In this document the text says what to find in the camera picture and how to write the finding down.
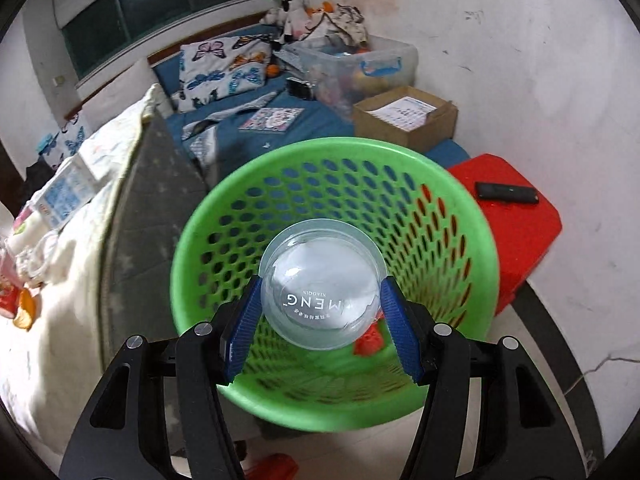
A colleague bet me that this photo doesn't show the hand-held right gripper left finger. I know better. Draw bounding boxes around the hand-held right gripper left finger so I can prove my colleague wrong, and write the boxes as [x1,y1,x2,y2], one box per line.
[59,275,263,480]

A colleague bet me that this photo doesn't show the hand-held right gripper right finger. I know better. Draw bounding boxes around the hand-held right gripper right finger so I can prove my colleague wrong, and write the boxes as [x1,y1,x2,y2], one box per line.
[379,277,587,480]

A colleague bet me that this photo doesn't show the clear plastic cup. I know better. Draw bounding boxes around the clear plastic cup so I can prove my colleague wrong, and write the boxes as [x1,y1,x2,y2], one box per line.
[259,218,388,351]

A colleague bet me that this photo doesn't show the green plastic basket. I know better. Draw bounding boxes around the green plastic basket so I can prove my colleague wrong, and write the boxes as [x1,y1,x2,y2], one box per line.
[170,136,500,433]

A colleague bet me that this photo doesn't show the white blue milk carton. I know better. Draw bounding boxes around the white blue milk carton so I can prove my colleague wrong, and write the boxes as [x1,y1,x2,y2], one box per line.
[37,165,98,228]

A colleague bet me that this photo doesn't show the red wrapper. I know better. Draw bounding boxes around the red wrapper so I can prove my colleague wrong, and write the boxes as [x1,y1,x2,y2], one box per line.
[352,305,388,356]

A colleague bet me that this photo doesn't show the grey star print sheet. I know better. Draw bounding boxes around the grey star print sheet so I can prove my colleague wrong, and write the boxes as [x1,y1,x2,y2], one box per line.
[100,110,211,361]

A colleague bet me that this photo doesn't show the red floor item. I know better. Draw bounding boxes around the red floor item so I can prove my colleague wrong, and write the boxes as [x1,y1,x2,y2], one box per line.
[249,452,300,480]

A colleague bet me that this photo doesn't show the red plastic stool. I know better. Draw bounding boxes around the red plastic stool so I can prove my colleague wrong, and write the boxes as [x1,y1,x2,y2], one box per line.
[446,152,562,317]

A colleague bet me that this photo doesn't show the black remote control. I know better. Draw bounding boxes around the black remote control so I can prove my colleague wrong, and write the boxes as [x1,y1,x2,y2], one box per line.
[474,181,540,206]

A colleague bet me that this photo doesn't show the cream quilted blanket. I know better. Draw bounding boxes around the cream quilted blanket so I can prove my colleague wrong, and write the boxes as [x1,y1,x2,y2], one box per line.
[0,85,166,436]

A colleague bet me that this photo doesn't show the cardboard box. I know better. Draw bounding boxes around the cardboard box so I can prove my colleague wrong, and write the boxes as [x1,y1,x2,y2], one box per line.
[352,86,459,153]

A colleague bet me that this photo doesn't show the colourful booklet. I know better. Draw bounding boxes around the colourful booklet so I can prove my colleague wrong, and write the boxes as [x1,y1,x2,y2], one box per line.
[238,106,305,133]

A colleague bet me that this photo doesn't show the blue bed sheet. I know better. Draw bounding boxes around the blue bed sheet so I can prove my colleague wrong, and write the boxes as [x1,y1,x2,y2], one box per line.
[150,55,471,171]

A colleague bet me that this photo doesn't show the white printed paper sheet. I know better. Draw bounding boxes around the white printed paper sheet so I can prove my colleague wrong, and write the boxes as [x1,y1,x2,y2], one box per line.
[372,96,437,131]

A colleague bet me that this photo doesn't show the orange wrapper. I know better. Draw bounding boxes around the orange wrapper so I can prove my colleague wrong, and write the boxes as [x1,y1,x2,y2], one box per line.
[12,287,41,331]

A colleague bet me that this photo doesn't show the small black device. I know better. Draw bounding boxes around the small black device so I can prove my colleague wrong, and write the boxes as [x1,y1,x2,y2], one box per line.
[286,77,317,101]

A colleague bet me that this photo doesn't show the butterfly print pillow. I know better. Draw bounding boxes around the butterfly print pillow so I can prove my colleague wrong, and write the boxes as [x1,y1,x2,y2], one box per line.
[37,112,88,171]
[178,31,281,113]

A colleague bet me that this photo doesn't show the black clothing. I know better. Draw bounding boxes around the black clothing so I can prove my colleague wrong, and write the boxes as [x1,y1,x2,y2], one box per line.
[22,160,56,196]

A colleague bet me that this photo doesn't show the grey pillow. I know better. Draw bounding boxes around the grey pillow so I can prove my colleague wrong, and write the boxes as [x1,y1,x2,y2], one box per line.
[107,57,173,116]

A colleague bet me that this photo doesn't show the clear plastic storage bin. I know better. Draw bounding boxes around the clear plastic storage bin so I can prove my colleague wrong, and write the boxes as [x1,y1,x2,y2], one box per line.
[287,36,419,111]

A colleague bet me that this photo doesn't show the black white cow plush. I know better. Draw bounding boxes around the black white cow plush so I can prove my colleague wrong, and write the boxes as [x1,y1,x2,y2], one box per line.
[260,0,313,43]

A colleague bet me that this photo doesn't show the beige patterned cloth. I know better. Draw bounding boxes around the beige patterned cloth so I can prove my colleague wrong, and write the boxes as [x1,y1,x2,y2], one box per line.
[320,5,371,47]

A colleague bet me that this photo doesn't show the dark window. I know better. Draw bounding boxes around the dark window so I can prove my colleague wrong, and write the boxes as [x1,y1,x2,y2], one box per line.
[52,0,266,83]

